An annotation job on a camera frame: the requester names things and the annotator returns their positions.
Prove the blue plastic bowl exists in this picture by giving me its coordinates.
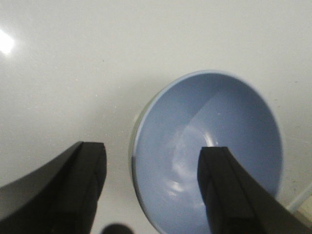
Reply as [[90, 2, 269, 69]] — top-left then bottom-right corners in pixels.
[[133, 70, 283, 234]]

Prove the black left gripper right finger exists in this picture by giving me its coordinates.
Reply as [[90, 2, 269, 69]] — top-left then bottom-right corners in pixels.
[[197, 147, 312, 234]]

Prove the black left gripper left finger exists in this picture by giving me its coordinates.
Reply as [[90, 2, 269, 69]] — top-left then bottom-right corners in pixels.
[[0, 141, 107, 234]]

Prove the green plastic bowl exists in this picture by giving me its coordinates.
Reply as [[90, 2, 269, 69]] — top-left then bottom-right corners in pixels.
[[128, 95, 163, 234]]

